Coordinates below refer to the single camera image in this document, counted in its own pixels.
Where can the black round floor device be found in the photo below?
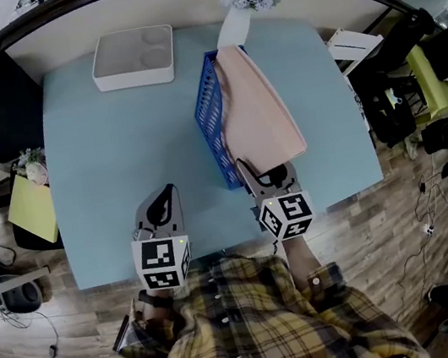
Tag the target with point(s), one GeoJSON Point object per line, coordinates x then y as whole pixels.
{"type": "Point", "coordinates": [22, 297]}

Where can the yellow-green flat box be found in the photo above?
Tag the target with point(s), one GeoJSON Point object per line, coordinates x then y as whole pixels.
{"type": "Point", "coordinates": [31, 207]}

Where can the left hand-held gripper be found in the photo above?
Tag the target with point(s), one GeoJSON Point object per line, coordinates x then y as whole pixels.
{"type": "Point", "coordinates": [156, 254]}

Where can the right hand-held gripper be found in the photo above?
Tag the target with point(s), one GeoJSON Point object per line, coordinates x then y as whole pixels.
{"type": "Point", "coordinates": [293, 208]}

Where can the white vase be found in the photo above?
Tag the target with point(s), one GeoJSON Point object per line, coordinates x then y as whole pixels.
{"type": "Point", "coordinates": [234, 28]}

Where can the floral patterned cloth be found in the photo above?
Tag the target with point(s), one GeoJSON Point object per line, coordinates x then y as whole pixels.
{"type": "Point", "coordinates": [358, 105]}

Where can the small white power strip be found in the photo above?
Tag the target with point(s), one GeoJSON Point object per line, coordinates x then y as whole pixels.
{"type": "Point", "coordinates": [429, 229]}

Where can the blue plastic file basket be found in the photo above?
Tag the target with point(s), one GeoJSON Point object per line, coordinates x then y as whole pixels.
{"type": "Point", "coordinates": [210, 120]}

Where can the person's right forearm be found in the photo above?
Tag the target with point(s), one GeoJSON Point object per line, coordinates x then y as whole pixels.
{"type": "Point", "coordinates": [302, 260]}

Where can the small flower pot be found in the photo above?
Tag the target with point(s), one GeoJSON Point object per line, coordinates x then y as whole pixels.
{"type": "Point", "coordinates": [35, 168]}

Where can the black curved railing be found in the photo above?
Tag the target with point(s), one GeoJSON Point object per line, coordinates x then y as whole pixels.
{"type": "Point", "coordinates": [28, 20]}

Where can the black power adapter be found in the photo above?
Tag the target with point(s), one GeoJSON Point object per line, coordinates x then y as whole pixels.
{"type": "Point", "coordinates": [53, 351]}

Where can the person's yellow plaid shirt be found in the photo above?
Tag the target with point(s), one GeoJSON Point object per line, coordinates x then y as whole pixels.
{"type": "Point", "coordinates": [255, 331]}

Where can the white square tray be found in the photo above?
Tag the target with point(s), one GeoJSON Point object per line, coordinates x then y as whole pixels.
{"type": "Point", "coordinates": [121, 61]}

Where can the black phone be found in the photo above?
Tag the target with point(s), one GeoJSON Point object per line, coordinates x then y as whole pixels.
{"type": "Point", "coordinates": [120, 333]}

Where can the person's left forearm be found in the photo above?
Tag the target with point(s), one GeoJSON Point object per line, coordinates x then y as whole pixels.
{"type": "Point", "coordinates": [158, 314]}

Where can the black wristwatch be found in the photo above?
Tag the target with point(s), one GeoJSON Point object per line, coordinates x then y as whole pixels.
{"type": "Point", "coordinates": [156, 298]}

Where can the black bag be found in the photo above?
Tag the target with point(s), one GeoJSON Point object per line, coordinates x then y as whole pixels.
{"type": "Point", "coordinates": [392, 110]}

